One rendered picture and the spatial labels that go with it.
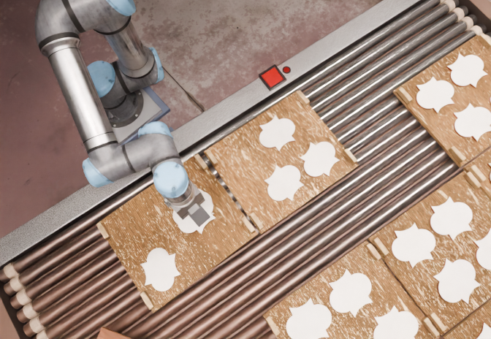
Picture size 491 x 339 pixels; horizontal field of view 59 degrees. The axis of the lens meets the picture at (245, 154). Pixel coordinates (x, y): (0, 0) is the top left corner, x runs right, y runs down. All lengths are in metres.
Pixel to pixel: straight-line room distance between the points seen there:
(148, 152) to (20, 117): 1.95
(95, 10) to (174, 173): 0.43
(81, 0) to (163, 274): 0.83
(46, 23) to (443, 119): 1.28
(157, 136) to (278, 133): 0.58
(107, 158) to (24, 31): 2.24
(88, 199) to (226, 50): 1.52
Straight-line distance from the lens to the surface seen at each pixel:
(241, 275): 1.44
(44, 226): 1.63
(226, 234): 1.44
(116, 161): 1.06
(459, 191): 1.61
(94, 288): 1.53
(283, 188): 1.46
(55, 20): 1.14
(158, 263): 1.45
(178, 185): 0.98
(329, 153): 1.51
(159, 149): 1.04
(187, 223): 1.43
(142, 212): 1.50
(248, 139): 1.52
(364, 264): 1.47
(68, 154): 2.72
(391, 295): 1.48
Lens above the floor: 2.36
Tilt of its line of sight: 72 degrees down
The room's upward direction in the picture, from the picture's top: 4 degrees counter-clockwise
